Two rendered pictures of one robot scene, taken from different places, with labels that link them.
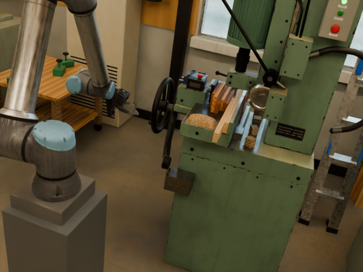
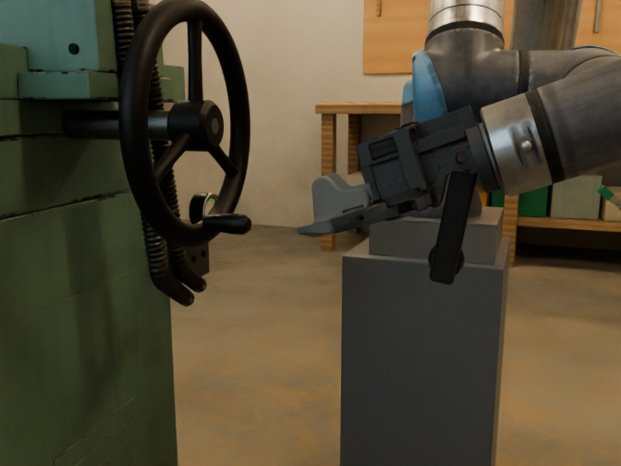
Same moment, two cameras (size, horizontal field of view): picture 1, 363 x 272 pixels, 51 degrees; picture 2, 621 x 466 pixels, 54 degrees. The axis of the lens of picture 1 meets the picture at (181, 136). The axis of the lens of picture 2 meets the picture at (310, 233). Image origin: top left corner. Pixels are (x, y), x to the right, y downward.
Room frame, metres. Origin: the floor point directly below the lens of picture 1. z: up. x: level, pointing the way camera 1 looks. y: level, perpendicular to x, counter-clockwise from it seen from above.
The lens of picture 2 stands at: (2.48, 0.30, 0.83)
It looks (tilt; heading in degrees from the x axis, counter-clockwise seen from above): 12 degrees down; 184
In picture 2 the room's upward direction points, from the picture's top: straight up
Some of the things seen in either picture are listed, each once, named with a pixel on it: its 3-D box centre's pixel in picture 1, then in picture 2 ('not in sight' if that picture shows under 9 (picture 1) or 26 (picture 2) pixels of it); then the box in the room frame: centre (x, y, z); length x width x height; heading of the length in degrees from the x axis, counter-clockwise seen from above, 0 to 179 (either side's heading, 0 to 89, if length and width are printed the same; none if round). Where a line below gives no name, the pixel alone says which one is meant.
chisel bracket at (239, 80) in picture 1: (242, 81); not in sight; (1.68, -0.24, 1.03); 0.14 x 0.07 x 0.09; 77
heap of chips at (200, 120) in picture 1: (202, 119); not in sight; (1.46, -0.08, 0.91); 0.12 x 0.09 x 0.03; 77
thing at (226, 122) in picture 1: (237, 101); not in sight; (1.68, -0.24, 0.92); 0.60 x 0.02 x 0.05; 167
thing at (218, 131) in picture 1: (228, 110); not in sight; (1.57, -0.19, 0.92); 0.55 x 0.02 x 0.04; 167
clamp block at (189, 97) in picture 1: (194, 93); (85, 38); (1.72, -0.03, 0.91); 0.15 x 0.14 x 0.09; 167
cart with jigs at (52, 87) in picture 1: (51, 100); not in sight; (2.62, 1.02, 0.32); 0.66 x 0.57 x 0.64; 165
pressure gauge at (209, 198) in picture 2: (166, 164); (202, 215); (1.48, 0.05, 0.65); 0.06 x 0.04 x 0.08; 167
